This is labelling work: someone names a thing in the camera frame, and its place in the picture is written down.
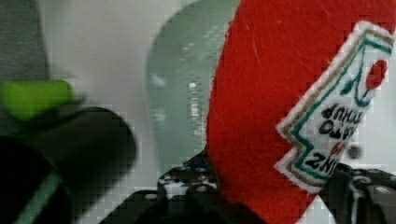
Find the green spatula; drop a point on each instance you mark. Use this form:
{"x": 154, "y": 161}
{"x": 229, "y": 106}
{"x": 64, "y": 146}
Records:
{"x": 42, "y": 195}

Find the red plush ketchup bottle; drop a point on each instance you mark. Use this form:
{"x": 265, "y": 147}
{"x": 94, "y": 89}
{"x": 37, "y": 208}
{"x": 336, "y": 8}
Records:
{"x": 294, "y": 82}

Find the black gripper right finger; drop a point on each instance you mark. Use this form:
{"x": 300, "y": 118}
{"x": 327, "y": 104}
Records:
{"x": 360, "y": 196}

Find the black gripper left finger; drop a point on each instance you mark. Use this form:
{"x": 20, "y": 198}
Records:
{"x": 188, "y": 194}

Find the lime green utensil handle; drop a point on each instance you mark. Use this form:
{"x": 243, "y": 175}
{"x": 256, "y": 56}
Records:
{"x": 26, "y": 100}

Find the black utensil holder cup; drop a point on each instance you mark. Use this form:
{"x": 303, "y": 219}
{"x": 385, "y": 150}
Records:
{"x": 90, "y": 150}

